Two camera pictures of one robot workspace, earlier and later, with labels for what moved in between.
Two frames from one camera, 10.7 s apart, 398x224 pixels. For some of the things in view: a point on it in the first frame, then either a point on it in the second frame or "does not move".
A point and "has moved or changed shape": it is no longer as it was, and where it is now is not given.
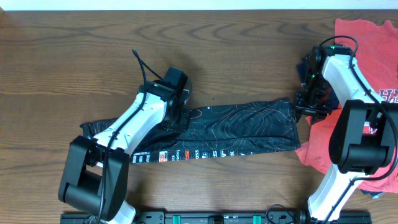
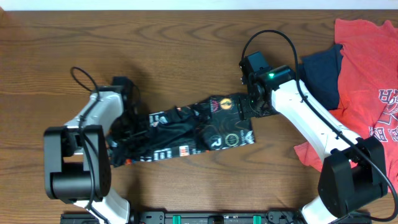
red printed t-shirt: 375,48 does not move
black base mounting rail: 219,218 does not move
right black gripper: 300,108 to 245,110
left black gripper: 183,125 to 140,134
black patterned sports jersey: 218,131 has moved or changed shape
